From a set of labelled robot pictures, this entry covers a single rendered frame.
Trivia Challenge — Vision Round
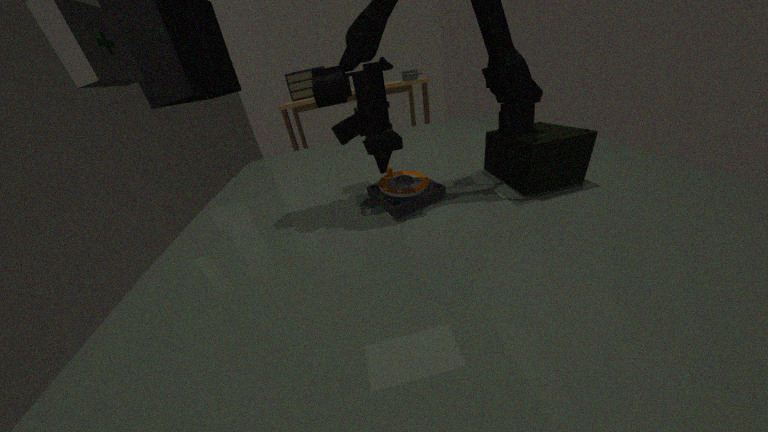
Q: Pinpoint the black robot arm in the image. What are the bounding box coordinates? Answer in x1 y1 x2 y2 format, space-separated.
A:
311 0 543 145

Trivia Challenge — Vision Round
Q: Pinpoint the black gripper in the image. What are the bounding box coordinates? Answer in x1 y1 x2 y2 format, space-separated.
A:
357 96 403 173

